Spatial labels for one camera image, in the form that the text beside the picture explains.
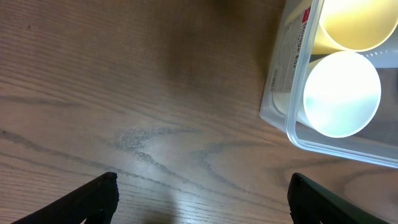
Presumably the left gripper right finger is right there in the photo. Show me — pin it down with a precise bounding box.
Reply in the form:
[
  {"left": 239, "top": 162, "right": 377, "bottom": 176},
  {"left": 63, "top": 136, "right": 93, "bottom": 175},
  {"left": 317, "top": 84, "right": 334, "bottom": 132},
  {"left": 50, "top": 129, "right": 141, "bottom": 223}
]
[{"left": 287, "top": 172, "right": 388, "bottom": 224}]

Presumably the yellow plastic cup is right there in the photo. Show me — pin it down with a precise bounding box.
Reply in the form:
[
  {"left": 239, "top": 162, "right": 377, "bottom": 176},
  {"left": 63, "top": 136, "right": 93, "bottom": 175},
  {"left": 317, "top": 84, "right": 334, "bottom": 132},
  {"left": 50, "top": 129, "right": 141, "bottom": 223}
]
[{"left": 284, "top": 0, "right": 398, "bottom": 55}]

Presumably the clear plastic storage container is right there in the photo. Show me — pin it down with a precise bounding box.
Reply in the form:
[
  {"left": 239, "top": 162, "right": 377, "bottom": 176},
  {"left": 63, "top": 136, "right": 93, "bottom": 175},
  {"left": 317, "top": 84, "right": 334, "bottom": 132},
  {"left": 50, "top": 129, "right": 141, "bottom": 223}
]
[{"left": 260, "top": 0, "right": 397, "bottom": 167}]

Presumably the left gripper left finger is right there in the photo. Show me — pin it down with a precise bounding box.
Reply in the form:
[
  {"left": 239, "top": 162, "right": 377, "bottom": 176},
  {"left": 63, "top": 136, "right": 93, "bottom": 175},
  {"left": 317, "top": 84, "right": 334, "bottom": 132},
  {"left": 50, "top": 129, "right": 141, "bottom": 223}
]
[{"left": 12, "top": 172, "right": 119, "bottom": 224}]

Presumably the white plastic cup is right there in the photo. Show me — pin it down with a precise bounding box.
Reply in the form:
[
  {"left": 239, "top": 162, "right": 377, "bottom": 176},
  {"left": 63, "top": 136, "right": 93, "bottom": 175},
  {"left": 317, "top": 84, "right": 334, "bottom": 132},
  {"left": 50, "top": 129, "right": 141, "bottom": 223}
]
[{"left": 272, "top": 50, "right": 382, "bottom": 139}]

